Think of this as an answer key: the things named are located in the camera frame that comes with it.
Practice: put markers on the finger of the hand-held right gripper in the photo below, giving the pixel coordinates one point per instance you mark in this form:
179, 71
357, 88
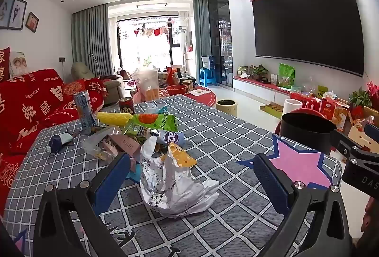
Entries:
373, 131
343, 143

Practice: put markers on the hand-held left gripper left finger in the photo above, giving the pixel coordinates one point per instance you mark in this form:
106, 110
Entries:
114, 183

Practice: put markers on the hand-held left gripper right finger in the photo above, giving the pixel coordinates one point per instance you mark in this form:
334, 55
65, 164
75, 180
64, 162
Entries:
274, 183

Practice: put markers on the pale pink wrapper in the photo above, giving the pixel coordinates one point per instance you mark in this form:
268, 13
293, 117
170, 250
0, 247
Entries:
110, 150

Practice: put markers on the black bin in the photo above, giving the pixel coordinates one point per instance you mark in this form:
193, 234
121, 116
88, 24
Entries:
305, 132

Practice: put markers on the pink box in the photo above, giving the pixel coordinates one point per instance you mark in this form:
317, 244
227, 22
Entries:
127, 144

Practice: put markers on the clear plastic wrapper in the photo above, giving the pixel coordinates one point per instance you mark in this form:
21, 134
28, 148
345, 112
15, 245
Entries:
93, 141

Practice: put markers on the white paper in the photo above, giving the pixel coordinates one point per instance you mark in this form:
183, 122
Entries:
165, 183

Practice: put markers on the small navy box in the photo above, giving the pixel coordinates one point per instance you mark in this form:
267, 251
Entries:
57, 141

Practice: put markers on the green snack packet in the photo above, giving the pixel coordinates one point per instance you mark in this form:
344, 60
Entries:
151, 121

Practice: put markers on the purple white snack packet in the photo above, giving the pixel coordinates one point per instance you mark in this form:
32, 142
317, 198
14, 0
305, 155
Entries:
170, 136

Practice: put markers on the yellow wrapper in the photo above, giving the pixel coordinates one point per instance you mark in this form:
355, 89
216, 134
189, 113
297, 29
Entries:
183, 160

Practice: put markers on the plastic bottle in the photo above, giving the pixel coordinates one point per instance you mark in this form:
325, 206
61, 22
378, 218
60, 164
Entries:
160, 110

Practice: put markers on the person's right hand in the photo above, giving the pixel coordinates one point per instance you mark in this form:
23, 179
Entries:
372, 218

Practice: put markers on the open cardboard box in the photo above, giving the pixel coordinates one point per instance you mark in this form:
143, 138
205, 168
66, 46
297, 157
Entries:
359, 135

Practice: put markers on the red waffle box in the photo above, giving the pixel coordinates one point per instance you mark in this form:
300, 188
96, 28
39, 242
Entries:
336, 113

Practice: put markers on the large potted plant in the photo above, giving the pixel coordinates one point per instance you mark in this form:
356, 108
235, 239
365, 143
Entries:
359, 97

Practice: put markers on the pink flowers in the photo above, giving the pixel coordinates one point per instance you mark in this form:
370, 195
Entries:
373, 87

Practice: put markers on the red gift bag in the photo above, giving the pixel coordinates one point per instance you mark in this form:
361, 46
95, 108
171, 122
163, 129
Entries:
306, 103

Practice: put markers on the yellow green box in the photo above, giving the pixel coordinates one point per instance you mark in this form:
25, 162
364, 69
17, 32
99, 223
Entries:
324, 91

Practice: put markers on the white cylinder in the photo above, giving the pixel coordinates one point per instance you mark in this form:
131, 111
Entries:
292, 109

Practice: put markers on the grey checked tablecloth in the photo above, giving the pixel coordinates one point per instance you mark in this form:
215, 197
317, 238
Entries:
225, 138

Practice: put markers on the cardboard tray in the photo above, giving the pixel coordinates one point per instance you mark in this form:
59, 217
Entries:
272, 110

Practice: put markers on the tall blue drink can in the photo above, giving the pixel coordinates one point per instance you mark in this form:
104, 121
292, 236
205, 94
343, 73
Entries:
84, 112

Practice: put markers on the red drink can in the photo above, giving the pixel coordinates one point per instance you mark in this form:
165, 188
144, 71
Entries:
125, 106

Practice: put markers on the green food bag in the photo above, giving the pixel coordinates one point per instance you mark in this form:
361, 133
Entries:
286, 76

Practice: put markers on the beige floor bin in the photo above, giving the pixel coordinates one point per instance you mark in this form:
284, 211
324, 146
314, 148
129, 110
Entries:
226, 109

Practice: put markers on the beige armchair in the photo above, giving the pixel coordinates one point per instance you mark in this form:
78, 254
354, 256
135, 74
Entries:
111, 88

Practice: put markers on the red white print cushion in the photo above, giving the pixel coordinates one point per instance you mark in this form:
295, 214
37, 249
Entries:
94, 87

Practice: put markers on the white red television stand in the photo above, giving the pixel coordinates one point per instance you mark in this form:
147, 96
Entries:
254, 87

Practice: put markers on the red gold patterned cushion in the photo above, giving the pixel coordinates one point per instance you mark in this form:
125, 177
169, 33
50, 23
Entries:
74, 88

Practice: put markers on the red round table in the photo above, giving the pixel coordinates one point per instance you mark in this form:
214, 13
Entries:
204, 98

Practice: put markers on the small green plant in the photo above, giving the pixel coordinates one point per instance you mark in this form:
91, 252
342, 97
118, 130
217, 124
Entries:
258, 71

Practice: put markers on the red covered sofa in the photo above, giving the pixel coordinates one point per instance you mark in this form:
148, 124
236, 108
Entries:
32, 106

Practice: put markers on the red bowl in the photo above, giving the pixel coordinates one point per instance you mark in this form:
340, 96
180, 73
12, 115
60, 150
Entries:
176, 90

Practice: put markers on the black television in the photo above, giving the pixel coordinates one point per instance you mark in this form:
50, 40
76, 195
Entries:
308, 29

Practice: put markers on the red standing packet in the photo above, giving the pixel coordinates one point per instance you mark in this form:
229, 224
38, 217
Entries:
171, 75

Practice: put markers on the glass jar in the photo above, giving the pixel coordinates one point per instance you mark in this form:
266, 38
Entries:
188, 85

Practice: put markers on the blue plastic stool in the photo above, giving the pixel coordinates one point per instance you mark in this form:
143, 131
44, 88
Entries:
207, 76

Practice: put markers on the blue white paper bag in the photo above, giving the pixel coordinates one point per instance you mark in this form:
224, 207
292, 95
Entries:
208, 62

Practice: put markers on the grey curtain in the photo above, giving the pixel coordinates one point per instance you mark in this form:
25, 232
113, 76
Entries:
202, 38
91, 38

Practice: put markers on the white cartoon pillow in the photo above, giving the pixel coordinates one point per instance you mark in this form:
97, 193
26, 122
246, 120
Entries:
18, 64

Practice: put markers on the black glass cabinet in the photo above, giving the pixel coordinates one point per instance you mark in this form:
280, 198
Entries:
220, 38

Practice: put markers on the row of hanging laundry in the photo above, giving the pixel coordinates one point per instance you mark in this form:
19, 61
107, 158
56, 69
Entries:
151, 30

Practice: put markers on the red lettered pillow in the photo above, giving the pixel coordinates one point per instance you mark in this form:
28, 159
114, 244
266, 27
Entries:
4, 64

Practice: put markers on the small red picture frame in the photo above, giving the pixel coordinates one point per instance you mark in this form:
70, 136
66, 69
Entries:
32, 22

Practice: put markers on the black picture frame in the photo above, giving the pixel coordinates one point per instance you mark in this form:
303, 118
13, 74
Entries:
18, 14
4, 11

